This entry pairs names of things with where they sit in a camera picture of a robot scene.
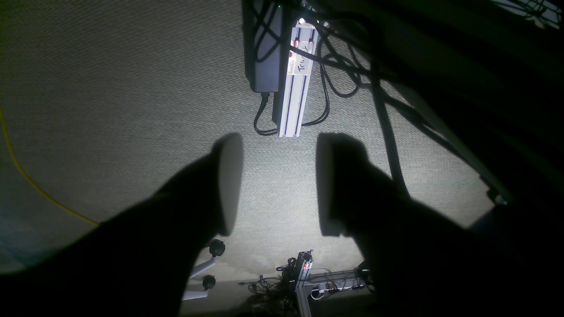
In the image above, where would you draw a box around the aluminium frame with cables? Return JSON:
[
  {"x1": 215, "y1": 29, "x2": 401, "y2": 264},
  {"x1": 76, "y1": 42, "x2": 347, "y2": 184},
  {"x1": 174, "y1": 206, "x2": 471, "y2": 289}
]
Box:
[{"x1": 237, "y1": 250, "x2": 375, "y2": 317}]

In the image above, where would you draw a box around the grey power supply box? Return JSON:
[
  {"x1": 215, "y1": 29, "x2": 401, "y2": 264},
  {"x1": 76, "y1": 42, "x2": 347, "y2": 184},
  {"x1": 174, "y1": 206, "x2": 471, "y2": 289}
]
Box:
[{"x1": 241, "y1": 0, "x2": 290, "y2": 93}]

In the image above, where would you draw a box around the silver aluminium extrusion beam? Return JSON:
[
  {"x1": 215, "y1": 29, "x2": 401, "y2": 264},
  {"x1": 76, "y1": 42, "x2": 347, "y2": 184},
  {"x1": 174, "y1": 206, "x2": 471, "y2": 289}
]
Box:
[{"x1": 275, "y1": 18, "x2": 319, "y2": 138}]

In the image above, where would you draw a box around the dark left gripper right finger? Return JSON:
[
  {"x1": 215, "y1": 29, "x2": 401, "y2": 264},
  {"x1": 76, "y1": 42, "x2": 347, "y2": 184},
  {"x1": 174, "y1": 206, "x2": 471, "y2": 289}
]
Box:
[{"x1": 316, "y1": 133, "x2": 563, "y2": 317}]

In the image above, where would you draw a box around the yellow cable on floor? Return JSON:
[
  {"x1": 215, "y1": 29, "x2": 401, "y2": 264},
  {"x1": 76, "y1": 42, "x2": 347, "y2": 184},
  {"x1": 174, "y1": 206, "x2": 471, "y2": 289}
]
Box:
[{"x1": 0, "y1": 109, "x2": 100, "y2": 227}]

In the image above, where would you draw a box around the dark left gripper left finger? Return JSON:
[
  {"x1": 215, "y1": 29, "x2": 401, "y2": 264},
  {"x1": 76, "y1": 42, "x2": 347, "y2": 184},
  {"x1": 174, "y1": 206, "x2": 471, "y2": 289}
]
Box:
[{"x1": 1, "y1": 133, "x2": 244, "y2": 317}]

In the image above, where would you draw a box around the white chair base with casters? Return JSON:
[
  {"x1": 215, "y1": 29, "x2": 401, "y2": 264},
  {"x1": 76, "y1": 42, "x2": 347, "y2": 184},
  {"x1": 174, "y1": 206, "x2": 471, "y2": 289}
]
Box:
[{"x1": 182, "y1": 239, "x2": 226, "y2": 301}]

